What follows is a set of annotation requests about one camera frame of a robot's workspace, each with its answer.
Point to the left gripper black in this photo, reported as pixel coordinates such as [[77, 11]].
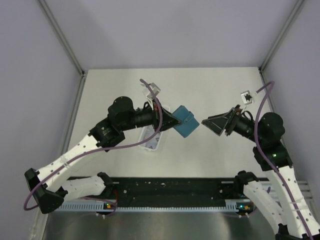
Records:
[[169, 121]]

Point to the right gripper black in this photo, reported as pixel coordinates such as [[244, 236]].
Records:
[[218, 124]]

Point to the blue leather card holder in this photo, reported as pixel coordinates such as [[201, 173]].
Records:
[[187, 121]]

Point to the white plastic basket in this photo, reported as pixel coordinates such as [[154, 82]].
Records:
[[140, 139]]

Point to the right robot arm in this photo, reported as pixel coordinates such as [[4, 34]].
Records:
[[289, 216]]

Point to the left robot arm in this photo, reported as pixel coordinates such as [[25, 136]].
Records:
[[51, 186]]

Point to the silver VIP card bottom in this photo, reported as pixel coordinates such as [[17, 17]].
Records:
[[152, 143]]

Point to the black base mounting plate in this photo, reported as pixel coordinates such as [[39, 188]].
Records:
[[216, 188]]

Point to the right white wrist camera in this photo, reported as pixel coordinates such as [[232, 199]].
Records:
[[247, 98]]

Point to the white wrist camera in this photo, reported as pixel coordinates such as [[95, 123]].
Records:
[[247, 98], [155, 90]]

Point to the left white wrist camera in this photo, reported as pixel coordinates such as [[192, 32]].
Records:
[[155, 90]]

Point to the grey slotted cable duct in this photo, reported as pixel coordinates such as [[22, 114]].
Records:
[[230, 206]]

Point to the aluminium frame rail front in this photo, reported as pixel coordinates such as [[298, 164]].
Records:
[[303, 186]]

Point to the right aluminium corner post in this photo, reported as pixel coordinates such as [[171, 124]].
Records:
[[282, 34]]

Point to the aluminium corner post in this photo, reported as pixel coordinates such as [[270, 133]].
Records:
[[60, 35], [282, 34]]

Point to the left aluminium corner post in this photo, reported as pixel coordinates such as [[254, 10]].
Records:
[[60, 35]]

